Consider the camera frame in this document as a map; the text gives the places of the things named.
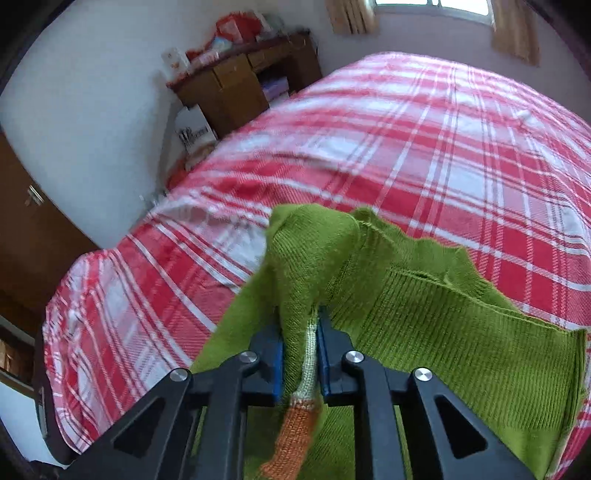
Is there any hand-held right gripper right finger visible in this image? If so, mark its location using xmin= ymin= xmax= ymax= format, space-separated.
xmin=316 ymin=318 xmax=536 ymax=480

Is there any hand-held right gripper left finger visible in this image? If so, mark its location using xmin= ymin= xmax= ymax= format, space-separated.
xmin=60 ymin=323 xmax=284 ymax=480

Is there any green orange striped knit sweater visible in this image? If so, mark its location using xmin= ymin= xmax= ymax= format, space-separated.
xmin=189 ymin=203 xmax=591 ymax=480

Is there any red plaid blanket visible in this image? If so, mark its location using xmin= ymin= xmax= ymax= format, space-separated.
xmin=41 ymin=52 xmax=591 ymax=480

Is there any brown wooden door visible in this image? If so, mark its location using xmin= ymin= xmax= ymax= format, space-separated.
xmin=0 ymin=131 xmax=100 ymax=324

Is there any brown wooden desk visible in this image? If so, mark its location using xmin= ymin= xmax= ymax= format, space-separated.
xmin=166 ymin=30 xmax=324 ymax=139

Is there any stack of purple boxes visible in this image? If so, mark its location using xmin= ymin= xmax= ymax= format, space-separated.
xmin=259 ymin=76 xmax=291 ymax=100

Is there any white printed card box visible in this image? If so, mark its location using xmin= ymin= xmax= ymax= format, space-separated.
xmin=161 ymin=48 xmax=190 ymax=77

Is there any red gift box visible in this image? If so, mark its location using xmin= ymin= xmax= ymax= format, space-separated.
xmin=215 ymin=13 xmax=262 ymax=42

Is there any beige patterned curtain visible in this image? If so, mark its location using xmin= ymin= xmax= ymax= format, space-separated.
xmin=490 ymin=0 xmax=541 ymax=65
xmin=325 ymin=0 xmax=382 ymax=35

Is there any window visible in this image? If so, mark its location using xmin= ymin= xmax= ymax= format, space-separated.
xmin=376 ymin=0 xmax=492 ymax=26

